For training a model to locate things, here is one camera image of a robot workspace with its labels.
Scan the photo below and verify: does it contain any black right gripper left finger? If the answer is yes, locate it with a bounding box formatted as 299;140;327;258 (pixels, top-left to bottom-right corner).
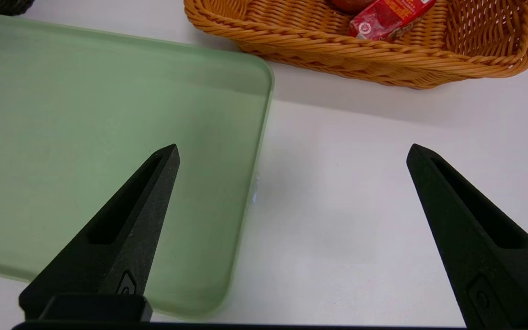
19;144;181;321

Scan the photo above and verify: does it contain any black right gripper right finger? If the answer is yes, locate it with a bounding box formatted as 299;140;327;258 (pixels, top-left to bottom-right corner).
406;143;528;328

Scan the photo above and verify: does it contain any red drink carton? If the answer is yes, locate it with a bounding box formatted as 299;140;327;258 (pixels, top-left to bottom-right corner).
349;0;436;43

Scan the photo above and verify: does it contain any pink yellow peach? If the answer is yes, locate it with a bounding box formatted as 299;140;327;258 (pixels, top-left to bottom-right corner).
330;0;374;13

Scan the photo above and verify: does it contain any orange wicker basket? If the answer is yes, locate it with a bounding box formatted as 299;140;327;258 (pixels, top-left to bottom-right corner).
184;0;528;89

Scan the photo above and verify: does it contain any light green plastic tray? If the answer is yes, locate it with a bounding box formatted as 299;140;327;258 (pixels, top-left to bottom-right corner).
0;12;275;319

